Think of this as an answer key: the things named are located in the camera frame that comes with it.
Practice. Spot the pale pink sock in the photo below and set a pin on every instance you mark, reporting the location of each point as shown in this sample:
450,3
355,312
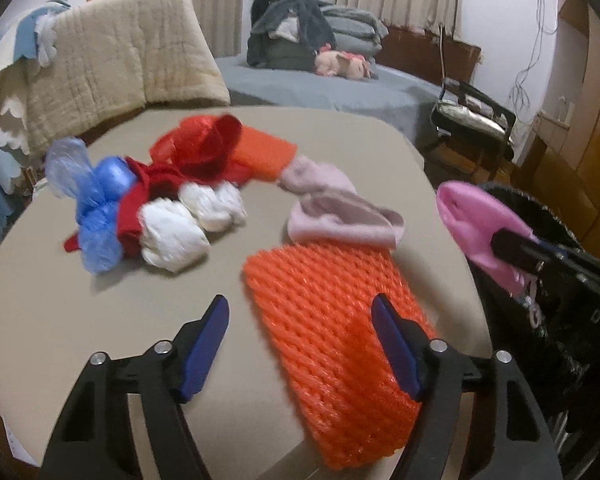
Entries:
315,175
340,222

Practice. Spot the clear plastic bag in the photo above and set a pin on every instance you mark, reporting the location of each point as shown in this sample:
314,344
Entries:
67,165

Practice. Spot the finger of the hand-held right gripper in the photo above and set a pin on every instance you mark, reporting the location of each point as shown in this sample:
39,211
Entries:
560,251
517,250

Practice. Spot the pink plush toy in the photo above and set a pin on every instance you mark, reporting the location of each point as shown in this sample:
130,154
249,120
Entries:
342,64

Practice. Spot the small orange foam net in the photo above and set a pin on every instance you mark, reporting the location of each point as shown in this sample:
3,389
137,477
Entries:
262,152

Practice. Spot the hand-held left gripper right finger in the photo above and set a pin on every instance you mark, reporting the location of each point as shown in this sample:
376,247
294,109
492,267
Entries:
395,350

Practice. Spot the black chair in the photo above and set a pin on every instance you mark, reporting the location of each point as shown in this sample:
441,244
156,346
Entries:
500,125

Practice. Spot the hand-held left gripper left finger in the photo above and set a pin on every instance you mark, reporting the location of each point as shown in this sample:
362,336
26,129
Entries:
205,350

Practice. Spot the pink face mask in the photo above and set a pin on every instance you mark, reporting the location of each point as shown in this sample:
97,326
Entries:
475,220

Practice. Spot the large orange foam net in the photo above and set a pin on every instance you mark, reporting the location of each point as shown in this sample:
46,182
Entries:
325,340

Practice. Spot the stack of grey pillows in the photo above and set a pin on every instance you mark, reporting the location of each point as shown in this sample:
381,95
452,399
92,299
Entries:
355,27

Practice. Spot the wooden headboard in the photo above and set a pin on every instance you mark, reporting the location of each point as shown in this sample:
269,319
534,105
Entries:
430,55

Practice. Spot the wooden cabinet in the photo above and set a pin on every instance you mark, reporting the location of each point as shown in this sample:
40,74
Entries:
585,110

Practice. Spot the bed with grey-blue sheet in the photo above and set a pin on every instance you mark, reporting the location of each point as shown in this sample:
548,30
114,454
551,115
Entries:
320,92

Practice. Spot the blue and white scalloped blanket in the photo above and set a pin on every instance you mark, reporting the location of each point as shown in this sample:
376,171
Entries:
0,110

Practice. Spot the patterned seat cushion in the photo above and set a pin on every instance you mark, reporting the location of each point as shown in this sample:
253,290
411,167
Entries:
470,116

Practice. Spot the black hanging coat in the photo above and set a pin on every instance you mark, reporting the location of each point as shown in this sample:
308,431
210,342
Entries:
266,0

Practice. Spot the pile of dark clothes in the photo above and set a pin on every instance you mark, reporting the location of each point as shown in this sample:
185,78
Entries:
290,30

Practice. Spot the beige quilted blanket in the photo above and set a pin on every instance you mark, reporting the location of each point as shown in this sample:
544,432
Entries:
115,55

